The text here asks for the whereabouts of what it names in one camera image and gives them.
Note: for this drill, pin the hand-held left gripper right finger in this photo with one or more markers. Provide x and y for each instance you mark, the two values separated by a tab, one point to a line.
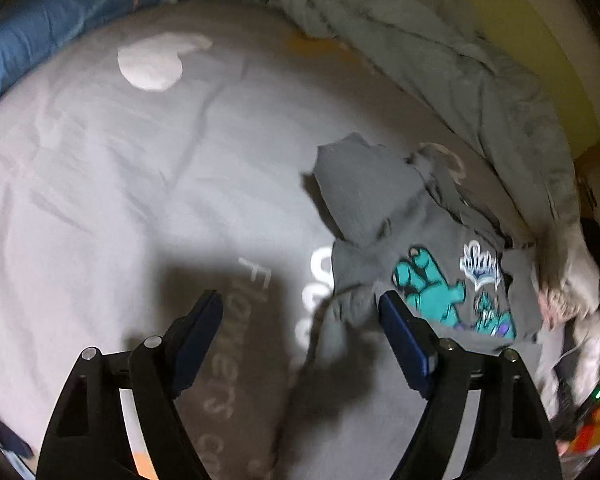
400	335

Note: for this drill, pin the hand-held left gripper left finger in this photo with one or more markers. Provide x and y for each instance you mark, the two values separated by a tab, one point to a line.
200	330

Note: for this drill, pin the grey printed t-shirt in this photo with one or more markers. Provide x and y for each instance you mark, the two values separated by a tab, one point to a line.
380	200

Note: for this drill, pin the pink garment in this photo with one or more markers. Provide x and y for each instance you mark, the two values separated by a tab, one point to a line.
557	305

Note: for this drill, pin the grey-blue duvet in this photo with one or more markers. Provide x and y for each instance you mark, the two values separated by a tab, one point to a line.
405	45

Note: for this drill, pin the blue pillow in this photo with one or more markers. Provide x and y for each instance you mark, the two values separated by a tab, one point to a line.
55	20

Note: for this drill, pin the wooden bed frame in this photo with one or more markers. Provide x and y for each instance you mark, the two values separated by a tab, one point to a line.
595	160

